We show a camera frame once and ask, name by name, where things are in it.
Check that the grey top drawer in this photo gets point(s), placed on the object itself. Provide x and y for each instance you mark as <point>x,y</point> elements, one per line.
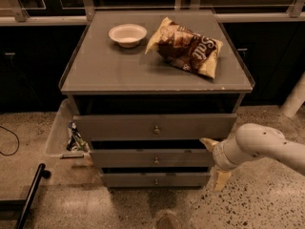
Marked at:
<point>154,126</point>

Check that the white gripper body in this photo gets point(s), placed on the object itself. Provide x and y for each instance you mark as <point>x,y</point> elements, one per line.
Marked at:
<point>220,156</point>

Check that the metal railing frame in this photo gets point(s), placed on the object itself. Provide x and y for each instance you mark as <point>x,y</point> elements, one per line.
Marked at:
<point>81,12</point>

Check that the black metal bar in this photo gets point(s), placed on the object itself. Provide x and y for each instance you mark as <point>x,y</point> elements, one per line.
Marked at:
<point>21,206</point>

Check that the clear plastic bin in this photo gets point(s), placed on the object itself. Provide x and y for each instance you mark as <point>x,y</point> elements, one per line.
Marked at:
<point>58,139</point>

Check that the yellow brown chip bag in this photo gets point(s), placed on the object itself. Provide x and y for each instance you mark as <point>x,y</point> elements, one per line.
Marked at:
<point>184,49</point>

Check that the crumpled snack wrappers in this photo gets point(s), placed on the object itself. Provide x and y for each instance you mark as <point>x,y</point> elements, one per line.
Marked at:
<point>76,142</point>

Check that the white paper bowl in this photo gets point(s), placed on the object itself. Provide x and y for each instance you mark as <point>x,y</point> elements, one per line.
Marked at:
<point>127,35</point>

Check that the grey drawer cabinet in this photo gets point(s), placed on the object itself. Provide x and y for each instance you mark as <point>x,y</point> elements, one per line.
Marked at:
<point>106,79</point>

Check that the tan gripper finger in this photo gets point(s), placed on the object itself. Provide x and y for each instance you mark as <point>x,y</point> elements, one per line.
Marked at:
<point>208,143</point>
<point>220,179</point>

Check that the white pipe post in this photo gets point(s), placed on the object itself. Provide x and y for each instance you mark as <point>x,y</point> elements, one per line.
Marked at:
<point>295,99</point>

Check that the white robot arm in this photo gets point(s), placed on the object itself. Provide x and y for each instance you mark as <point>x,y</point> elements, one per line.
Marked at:
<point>252,142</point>

